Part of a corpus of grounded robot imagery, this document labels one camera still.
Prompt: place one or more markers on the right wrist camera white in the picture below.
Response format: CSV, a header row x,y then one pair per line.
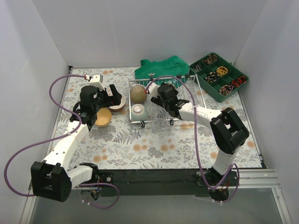
x,y
151,90

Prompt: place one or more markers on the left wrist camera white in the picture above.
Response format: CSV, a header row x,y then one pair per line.
x,y
96,81

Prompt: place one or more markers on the green divided organizer tray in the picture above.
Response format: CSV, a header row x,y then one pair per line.
x,y
217,77

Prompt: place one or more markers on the metal wire dish rack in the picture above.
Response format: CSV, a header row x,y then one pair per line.
x,y
187,86

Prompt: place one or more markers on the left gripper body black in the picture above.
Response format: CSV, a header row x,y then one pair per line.
x,y
110,94

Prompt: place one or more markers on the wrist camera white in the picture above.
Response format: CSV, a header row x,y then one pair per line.
x,y
151,90
96,81

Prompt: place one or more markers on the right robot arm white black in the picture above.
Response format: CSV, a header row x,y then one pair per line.
x,y
229,131

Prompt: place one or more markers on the red floral bowl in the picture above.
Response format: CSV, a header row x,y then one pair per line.
x,y
117,108

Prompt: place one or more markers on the mint green dotted bowl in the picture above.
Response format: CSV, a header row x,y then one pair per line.
x,y
139,112

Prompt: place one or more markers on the green cloth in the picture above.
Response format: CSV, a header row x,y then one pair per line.
x,y
169,67

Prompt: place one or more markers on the pale beige white bowl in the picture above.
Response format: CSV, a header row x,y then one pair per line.
x,y
123,99

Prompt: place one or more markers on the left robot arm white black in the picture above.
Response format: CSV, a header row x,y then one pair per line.
x,y
50,178

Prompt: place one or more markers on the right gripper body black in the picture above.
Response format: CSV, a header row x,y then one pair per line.
x,y
158,101

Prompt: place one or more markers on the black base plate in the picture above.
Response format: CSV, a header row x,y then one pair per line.
x,y
154,182

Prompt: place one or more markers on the floral patterned table mat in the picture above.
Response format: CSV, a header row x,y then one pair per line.
x,y
121,145

